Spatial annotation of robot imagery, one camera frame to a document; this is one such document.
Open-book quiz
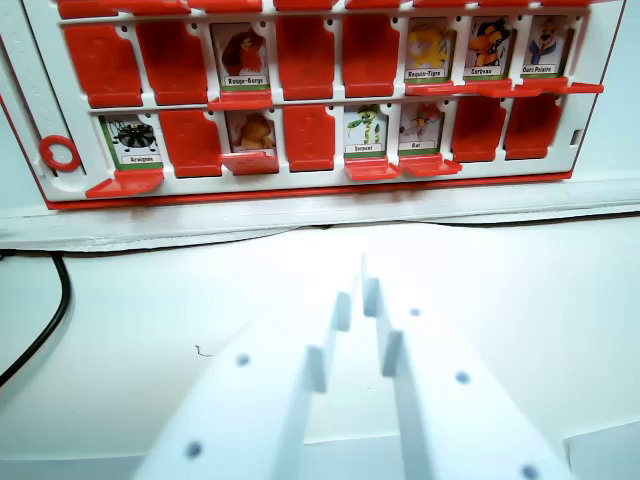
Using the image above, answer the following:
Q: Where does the red plastic board flap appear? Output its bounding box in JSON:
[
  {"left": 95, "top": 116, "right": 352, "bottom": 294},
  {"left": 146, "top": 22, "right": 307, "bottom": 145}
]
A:
[{"left": 282, "top": 103, "right": 337, "bottom": 173}]

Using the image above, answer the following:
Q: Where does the thin black cable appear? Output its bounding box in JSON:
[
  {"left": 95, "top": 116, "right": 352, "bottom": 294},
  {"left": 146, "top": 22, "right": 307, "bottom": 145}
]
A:
[{"left": 299, "top": 211, "right": 640, "bottom": 231}]

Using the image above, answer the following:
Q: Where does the red and white game board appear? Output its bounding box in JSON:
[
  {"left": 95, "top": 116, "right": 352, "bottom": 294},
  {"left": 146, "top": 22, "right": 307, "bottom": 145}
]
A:
[{"left": 0, "top": 0, "right": 628, "bottom": 212}]

